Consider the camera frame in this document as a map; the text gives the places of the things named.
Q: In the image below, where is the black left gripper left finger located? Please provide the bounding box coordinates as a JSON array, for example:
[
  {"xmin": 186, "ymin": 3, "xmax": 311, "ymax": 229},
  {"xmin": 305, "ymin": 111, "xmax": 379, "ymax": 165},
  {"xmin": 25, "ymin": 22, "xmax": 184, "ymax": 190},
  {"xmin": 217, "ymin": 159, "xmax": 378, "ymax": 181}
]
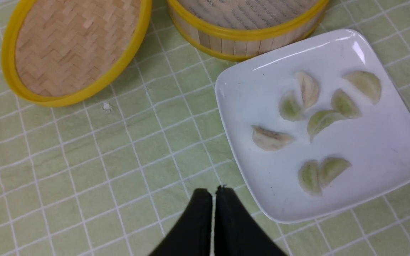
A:
[{"xmin": 150, "ymin": 188, "xmax": 213, "ymax": 256}]

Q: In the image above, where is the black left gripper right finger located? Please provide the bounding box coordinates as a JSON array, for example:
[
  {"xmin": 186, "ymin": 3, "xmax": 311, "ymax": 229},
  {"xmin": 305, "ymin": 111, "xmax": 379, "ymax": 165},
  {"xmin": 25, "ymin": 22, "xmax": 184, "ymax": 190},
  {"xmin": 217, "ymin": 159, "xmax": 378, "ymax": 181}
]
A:
[{"xmin": 214, "ymin": 185, "xmax": 286, "ymax": 256}]

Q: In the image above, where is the green dumpling steamer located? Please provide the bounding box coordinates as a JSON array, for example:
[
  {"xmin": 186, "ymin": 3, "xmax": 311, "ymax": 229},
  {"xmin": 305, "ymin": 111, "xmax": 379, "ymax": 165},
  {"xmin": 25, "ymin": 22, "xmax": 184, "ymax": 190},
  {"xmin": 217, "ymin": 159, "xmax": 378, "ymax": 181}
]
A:
[
  {"xmin": 298, "ymin": 159, "xmax": 322, "ymax": 197},
  {"xmin": 318, "ymin": 157, "xmax": 352, "ymax": 187}
]

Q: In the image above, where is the white dumpling on plate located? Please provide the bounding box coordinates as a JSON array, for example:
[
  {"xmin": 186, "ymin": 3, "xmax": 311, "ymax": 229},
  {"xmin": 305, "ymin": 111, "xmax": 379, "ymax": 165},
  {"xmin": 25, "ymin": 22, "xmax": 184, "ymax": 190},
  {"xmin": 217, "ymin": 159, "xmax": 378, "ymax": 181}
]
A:
[{"xmin": 252, "ymin": 125, "xmax": 295, "ymax": 152}]

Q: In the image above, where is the small green dumpling on plate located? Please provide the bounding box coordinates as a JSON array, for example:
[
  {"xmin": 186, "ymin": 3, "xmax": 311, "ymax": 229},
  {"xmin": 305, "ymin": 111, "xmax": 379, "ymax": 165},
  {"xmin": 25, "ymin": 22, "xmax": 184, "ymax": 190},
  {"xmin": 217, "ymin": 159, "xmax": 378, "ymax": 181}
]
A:
[{"xmin": 278, "ymin": 90, "xmax": 303, "ymax": 122}]

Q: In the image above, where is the white square plate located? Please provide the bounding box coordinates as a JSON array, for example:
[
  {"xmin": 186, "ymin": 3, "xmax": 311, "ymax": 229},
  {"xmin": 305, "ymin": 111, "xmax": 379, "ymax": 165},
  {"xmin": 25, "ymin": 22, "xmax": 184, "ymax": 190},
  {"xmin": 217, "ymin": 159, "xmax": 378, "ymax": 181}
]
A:
[{"xmin": 215, "ymin": 29, "xmax": 410, "ymax": 223}]

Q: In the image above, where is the green dumpling plate centre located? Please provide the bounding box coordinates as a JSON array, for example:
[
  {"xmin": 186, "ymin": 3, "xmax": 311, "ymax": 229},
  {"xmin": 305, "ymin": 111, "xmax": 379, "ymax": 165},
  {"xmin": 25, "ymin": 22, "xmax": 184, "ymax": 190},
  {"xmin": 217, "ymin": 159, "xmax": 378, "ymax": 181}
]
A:
[{"xmin": 306, "ymin": 109, "xmax": 347, "ymax": 143}]

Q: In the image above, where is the green dumpling plate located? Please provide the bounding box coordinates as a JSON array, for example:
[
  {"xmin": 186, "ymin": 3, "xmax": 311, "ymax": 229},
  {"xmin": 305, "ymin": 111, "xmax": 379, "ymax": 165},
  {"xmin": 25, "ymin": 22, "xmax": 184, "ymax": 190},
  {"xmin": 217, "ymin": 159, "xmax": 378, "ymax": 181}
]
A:
[
  {"xmin": 306, "ymin": 109, "xmax": 347, "ymax": 143},
  {"xmin": 342, "ymin": 70, "xmax": 382, "ymax": 105}
]

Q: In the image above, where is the pale upright dumpling on plate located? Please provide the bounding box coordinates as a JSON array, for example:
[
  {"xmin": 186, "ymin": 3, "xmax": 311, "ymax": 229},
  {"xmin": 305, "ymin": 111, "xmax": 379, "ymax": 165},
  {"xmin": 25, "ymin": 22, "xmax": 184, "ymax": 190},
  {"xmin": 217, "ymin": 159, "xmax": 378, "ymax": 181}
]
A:
[{"xmin": 294, "ymin": 71, "xmax": 320, "ymax": 109}]

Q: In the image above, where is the green dumpling plate right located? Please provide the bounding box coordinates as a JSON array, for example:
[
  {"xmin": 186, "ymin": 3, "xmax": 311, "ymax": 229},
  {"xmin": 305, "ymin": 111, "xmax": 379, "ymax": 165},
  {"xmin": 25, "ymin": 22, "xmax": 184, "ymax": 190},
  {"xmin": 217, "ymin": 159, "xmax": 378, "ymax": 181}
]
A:
[{"xmin": 342, "ymin": 70, "xmax": 382, "ymax": 105}]

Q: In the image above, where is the green checkered tablecloth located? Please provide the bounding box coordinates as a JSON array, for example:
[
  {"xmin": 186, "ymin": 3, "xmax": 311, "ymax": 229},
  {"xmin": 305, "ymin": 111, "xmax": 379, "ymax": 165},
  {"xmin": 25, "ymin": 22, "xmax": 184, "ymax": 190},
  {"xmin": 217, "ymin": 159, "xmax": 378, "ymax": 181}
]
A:
[{"xmin": 0, "ymin": 0, "xmax": 410, "ymax": 256}]

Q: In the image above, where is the small white crumb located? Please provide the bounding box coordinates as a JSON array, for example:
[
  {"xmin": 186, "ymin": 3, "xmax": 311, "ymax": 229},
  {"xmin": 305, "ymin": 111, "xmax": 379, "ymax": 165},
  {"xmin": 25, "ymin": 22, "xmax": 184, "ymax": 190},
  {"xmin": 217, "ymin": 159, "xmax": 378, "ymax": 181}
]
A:
[{"xmin": 101, "ymin": 102, "xmax": 113, "ymax": 112}]

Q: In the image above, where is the bamboo steamer basket yellow rim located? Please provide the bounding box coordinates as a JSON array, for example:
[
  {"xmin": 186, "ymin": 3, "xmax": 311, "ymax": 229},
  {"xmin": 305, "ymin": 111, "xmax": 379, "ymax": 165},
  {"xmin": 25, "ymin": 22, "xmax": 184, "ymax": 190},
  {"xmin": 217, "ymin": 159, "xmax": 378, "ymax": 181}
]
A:
[{"xmin": 167, "ymin": 0, "xmax": 329, "ymax": 62}]

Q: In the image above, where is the bamboo steamer lid yellow rim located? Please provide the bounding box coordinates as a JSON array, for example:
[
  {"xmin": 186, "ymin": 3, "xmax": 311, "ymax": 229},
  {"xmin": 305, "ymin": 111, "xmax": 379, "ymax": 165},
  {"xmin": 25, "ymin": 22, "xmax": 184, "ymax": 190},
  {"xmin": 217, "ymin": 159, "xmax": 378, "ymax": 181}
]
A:
[{"xmin": 1, "ymin": 0, "xmax": 152, "ymax": 107}]

